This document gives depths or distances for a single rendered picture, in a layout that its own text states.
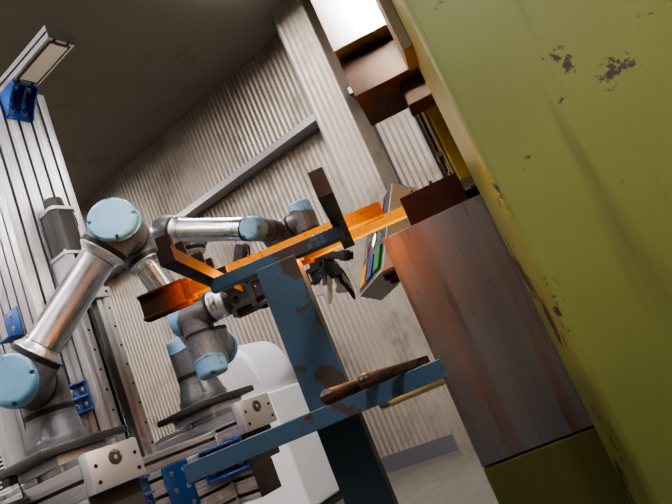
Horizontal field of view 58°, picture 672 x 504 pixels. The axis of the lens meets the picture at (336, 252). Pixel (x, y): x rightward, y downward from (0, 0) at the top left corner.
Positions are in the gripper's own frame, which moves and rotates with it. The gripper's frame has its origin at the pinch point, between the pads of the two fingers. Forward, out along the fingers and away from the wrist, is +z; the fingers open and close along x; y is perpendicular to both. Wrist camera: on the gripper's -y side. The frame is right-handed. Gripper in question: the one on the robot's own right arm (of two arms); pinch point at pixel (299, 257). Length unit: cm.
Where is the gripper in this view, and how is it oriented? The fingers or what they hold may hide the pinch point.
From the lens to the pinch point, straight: 141.6
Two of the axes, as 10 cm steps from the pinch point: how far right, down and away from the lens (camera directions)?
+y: 3.7, 9.0, -2.2
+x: -2.5, -1.4, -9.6
